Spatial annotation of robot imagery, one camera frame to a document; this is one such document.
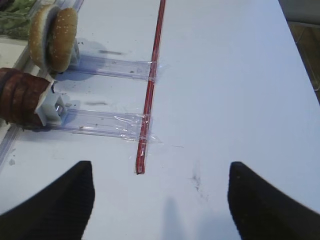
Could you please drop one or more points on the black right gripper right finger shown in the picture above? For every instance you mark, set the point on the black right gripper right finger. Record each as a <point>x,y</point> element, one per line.
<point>262,212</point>

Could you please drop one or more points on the clear track bun lane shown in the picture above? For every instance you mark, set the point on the clear track bun lane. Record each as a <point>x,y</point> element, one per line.
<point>101,66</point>

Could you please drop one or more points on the clear right front rail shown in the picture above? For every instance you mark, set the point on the clear right front rail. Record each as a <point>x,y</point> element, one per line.
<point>8,142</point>

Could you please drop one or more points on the sesame bun top outer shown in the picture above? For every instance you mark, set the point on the sesame bun top outer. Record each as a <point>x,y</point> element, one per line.
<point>63,36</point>

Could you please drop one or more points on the white pusher block meat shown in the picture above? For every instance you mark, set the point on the white pusher block meat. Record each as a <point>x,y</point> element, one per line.
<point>51,108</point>

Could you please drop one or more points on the stack of meat patties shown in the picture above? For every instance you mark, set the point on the stack of meat patties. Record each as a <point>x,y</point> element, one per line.
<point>20,94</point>

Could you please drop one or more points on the sesame bun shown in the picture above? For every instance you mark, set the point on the sesame bun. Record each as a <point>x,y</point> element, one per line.
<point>38,34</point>
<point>63,36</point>

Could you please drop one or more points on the clear track meat lane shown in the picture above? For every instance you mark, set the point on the clear track meat lane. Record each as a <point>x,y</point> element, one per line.
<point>125,126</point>

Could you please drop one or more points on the red plastic rail strip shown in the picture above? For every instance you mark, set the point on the red plastic rail strip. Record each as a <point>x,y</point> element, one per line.
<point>151,85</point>

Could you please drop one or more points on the white pusher block bun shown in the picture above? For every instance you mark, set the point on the white pusher block bun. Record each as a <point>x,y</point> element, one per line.
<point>75,54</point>

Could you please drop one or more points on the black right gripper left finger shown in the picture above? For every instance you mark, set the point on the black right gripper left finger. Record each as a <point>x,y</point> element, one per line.
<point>60,211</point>

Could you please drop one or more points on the clear lettuce container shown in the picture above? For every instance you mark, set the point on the clear lettuce container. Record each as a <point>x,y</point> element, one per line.
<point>16,17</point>

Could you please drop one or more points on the sesame bun top inner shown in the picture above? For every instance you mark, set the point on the sesame bun top inner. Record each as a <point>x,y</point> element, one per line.
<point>38,34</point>

